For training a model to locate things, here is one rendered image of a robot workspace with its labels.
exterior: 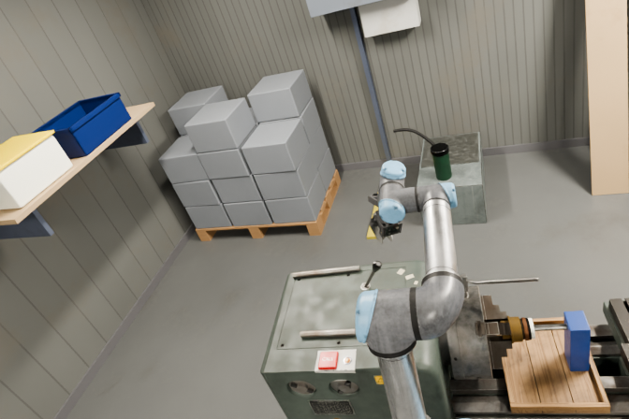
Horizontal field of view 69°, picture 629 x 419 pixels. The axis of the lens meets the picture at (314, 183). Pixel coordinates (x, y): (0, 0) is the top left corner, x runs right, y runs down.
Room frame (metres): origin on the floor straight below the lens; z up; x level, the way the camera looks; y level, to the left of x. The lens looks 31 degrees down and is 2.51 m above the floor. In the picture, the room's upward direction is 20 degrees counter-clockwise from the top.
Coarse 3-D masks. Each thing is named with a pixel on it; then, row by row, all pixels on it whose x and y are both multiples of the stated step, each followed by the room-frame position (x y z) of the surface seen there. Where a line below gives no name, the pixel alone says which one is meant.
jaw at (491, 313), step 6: (486, 300) 1.13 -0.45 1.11; (486, 306) 1.10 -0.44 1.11; (492, 306) 1.09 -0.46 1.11; (498, 306) 1.09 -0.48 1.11; (486, 312) 1.08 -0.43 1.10; (492, 312) 1.07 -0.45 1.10; (498, 312) 1.06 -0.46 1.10; (504, 312) 1.06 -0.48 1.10; (486, 318) 1.06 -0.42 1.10; (492, 318) 1.05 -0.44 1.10; (498, 318) 1.04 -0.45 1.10; (504, 318) 1.03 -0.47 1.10
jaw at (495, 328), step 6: (480, 324) 0.96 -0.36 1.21; (486, 324) 0.97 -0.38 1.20; (492, 324) 0.96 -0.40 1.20; (498, 324) 0.98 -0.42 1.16; (504, 324) 0.99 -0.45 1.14; (480, 330) 0.95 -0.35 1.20; (486, 330) 0.95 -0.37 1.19; (492, 330) 0.94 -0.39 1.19; (498, 330) 0.94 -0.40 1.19; (504, 330) 0.95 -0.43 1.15; (510, 330) 0.96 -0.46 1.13; (480, 336) 0.94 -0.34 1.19
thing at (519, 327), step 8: (512, 320) 1.00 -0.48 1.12; (520, 320) 1.00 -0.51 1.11; (528, 320) 0.99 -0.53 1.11; (512, 328) 0.98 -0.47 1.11; (520, 328) 0.97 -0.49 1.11; (528, 328) 0.96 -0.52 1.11; (504, 336) 0.98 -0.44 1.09; (512, 336) 0.96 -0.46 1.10; (520, 336) 0.95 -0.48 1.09; (528, 336) 0.95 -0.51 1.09
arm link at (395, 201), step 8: (384, 184) 1.14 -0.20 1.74; (392, 184) 1.12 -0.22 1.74; (400, 184) 1.12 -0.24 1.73; (384, 192) 1.11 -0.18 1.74; (392, 192) 1.09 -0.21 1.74; (400, 192) 1.08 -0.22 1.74; (408, 192) 1.06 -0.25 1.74; (384, 200) 1.07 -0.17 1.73; (392, 200) 1.05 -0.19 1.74; (400, 200) 1.05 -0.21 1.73; (408, 200) 1.04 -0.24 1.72; (384, 208) 1.05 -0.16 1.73; (392, 208) 1.03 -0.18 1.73; (400, 208) 1.03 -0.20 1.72; (408, 208) 1.04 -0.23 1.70; (416, 208) 1.03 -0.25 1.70; (384, 216) 1.05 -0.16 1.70; (392, 216) 1.04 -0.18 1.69; (400, 216) 1.03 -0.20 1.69
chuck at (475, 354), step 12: (468, 300) 1.05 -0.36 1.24; (480, 300) 1.03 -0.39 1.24; (468, 312) 1.01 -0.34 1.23; (480, 312) 0.99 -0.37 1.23; (456, 324) 0.99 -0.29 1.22; (468, 324) 0.97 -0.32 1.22; (468, 336) 0.95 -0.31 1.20; (468, 348) 0.93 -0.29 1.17; (480, 348) 0.91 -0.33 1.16; (468, 360) 0.91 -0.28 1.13; (480, 360) 0.90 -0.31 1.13; (468, 372) 0.91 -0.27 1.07; (480, 372) 0.89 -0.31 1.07
